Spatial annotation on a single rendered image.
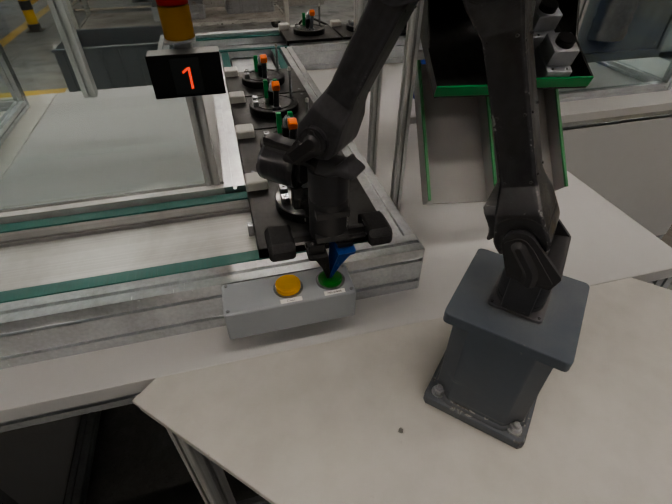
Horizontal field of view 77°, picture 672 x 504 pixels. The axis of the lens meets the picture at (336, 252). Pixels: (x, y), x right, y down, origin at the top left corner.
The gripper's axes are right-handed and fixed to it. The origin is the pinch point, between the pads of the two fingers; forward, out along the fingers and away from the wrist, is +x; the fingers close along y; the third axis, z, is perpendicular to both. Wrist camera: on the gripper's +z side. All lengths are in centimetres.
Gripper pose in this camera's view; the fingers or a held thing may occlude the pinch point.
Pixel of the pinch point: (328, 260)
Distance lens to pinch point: 67.5
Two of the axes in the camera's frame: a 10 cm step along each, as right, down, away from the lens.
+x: -0.1, 7.6, 6.5
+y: -9.7, 1.6, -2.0
